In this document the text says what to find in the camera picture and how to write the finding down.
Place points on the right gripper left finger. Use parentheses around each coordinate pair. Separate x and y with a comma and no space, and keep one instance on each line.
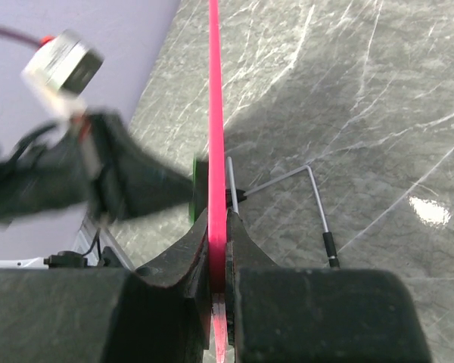
(159,313)

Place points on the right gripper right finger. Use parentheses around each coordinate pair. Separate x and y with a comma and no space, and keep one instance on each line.
(278,314)

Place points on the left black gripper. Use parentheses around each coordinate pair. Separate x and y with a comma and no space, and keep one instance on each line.
(85,166)

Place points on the green whiteboard eraser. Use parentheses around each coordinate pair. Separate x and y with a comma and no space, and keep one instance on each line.
(199,199)

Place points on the pink framed whiteboard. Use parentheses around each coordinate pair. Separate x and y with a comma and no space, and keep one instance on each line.
(216,206)

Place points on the aluminium rail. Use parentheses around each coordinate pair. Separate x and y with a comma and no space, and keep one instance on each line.
(93,250)

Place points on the wire whiteboard stand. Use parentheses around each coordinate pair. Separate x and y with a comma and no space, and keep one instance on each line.
(287,219)

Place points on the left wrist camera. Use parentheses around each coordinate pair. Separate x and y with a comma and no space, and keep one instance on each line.
(59,72)

